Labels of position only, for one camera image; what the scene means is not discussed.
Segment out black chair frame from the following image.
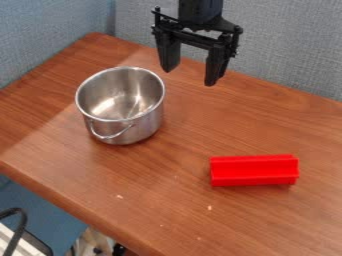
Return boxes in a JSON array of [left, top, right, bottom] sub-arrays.
[[0, 208, 53, 256]]

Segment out red plastic block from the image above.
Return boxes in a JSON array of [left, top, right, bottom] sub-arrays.
[[209, 154, 299, 186]]

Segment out metal pot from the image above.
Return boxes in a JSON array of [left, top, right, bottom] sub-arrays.
[[74, 66, 165, 145]]

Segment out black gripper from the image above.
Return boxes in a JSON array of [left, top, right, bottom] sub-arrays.
[[152, 0, 243, 86]]

